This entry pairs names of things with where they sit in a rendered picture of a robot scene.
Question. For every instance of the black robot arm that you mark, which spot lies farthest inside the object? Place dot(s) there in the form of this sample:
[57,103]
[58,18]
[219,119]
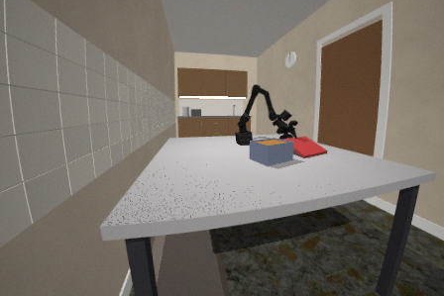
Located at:
[284,116]

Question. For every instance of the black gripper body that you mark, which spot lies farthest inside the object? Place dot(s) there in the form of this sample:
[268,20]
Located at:
[287,127]

